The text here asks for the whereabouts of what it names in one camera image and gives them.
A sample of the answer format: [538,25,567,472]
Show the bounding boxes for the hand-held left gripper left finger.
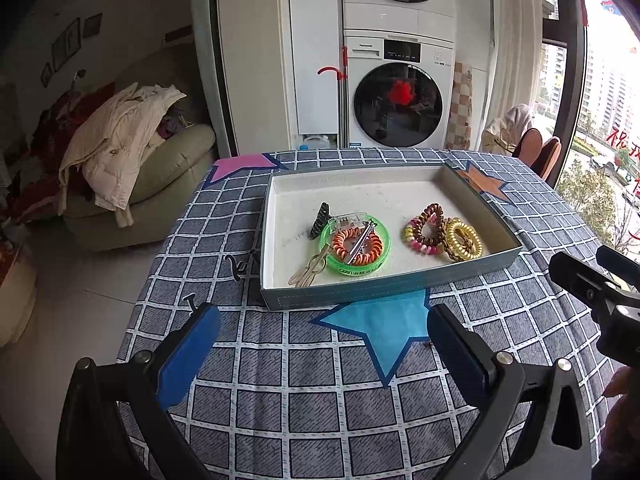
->
[56,302,222,480]

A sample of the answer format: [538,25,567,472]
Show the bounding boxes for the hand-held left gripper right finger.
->
[427,302,593,480]

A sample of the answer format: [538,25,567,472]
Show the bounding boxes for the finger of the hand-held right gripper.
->
[595,244,640,291]
[548,251,614,306]

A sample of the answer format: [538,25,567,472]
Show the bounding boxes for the brown spiral hair tie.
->
[412,203,447,247]

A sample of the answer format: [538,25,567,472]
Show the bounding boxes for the green round plastic dish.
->
[320,214,390,277]

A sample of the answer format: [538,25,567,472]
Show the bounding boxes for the orange spiral hair tie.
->
[331,227,382,266]

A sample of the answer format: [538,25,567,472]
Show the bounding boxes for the shallow cardboard box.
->
[260,162,523,311]

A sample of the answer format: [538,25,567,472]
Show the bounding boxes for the person's right forearm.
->
[591,397,640,480]

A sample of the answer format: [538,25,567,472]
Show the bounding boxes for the person's right hand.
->
[602,365,640,407]

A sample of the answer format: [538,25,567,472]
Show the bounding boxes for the grey checked star tablecloth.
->
[115,147,621,480]

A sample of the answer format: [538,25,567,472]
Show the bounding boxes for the brown chair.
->
[532,136,562,186]
[512,128,543,168]

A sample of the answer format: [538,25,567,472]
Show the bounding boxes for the red window decal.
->
[605,127,640,241]

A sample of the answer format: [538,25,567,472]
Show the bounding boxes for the silver metal hair clip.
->
[347,220,378,260]

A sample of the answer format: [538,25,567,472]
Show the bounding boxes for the beige hair pin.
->
[288,242,336,288]

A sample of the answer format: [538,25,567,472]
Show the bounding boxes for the beige bag with white cloth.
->
[481,104,535,153]

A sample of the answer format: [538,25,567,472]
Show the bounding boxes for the clear plastic hair clip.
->
[327,212,371,233]

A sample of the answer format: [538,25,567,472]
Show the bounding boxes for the black hair claw clip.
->
[306,202,333,241]

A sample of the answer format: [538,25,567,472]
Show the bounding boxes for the cream sofa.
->
[62,42,217,251]

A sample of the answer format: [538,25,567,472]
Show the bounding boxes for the checkered beige panel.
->
[446,61,473,151]

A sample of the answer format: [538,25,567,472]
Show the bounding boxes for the cream padded jacket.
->
[59,82,187,227]

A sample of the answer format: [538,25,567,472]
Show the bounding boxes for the dark red clothes pile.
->
[10,85,116,221]

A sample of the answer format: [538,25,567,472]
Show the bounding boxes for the white cabinet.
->
[215,0,346,156]

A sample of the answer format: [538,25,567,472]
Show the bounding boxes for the white washing machine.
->
[344,30,457,150]

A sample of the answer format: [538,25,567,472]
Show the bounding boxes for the pink yellow spiral hair tie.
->
[404,215,443,257]

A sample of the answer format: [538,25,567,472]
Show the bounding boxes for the gold spiral hair tie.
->
[442,217,483,262]

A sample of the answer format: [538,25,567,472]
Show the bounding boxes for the mop with red handle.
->
[318,45,349,148]

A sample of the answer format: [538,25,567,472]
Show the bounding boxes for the framed wall pictures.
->
[40,12,103,86]

